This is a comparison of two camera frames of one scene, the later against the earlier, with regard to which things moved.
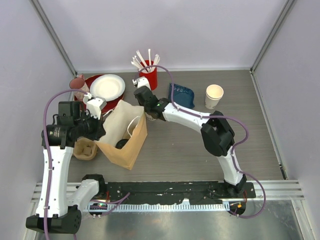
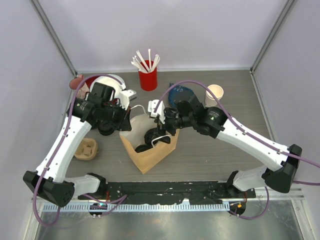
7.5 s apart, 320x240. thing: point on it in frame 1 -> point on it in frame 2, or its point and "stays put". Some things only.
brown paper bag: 126,130 -> 146,160
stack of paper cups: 213,94 stays put
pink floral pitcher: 79,83 stays put
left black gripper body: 89,126 -> 117,115
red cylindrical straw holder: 151,74 stays put
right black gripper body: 147,108 -> 170,121
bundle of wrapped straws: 139,61 stays put
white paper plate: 108,87 stays put
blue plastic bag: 182,95 stays put
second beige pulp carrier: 85,149 stays put
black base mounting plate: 195,192 stays put
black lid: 121,143 -> 143,147
